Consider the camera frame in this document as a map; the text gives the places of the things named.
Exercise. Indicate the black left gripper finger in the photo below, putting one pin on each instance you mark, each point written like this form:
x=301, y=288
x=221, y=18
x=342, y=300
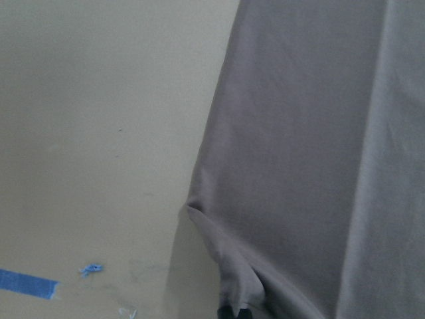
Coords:
x=226, y=312

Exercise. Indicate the brown t-shirt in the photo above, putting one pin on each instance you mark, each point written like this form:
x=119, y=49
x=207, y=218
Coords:
x=309, y=184

